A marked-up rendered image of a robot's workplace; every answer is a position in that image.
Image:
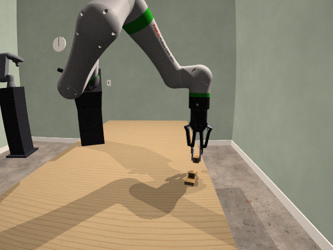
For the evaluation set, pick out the tan cube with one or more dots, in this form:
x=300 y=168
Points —
x=196 y=159
x=192 y=174

